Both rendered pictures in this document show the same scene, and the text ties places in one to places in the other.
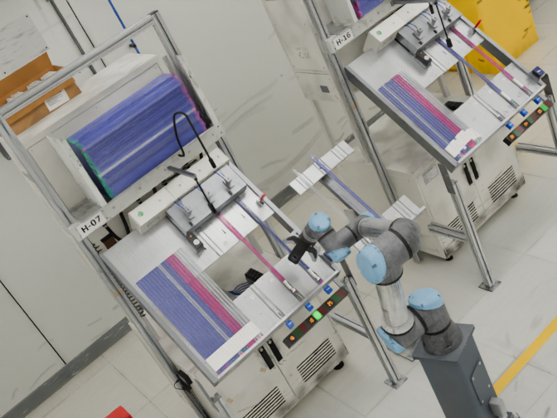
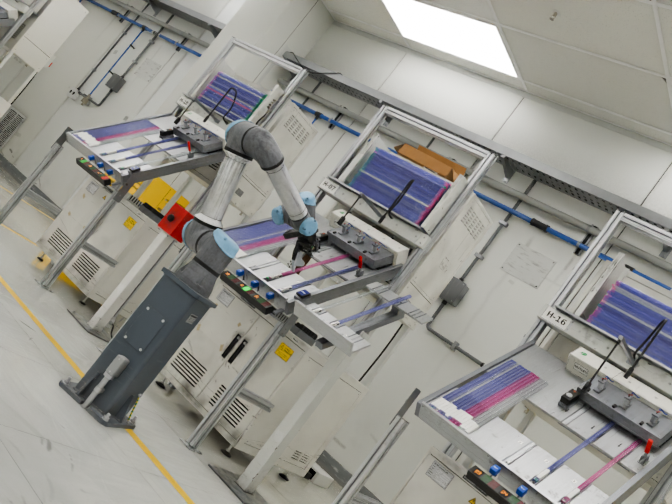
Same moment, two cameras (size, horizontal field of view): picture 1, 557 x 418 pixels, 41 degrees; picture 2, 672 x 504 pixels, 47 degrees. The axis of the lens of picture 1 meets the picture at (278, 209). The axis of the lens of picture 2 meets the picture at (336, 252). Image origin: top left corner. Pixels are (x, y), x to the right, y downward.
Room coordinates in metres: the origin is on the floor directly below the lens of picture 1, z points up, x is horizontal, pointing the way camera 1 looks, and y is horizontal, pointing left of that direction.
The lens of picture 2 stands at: (1.08, -3.01, 0.72)
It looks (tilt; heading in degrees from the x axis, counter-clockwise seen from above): 5 degrees up; 63
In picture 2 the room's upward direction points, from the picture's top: 37 degrees clockwise
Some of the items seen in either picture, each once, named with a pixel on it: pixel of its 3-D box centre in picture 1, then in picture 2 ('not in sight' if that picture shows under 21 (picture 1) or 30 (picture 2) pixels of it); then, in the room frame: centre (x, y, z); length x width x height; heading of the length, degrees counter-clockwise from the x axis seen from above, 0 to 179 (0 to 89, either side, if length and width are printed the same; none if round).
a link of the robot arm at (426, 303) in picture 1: (427, 308); (218, 250); (2.08, -0.31, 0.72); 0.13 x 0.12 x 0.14; 106
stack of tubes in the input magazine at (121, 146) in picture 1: (138, 133); (401, 189); (2.90, 0.36, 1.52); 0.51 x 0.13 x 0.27; 114
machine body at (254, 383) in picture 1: (241, 342); (259, 382); (2.99, 0.47, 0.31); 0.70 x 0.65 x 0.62; 114
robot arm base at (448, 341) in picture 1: (438, 330); (199, 275); (2.08, -0.32, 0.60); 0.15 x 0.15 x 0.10
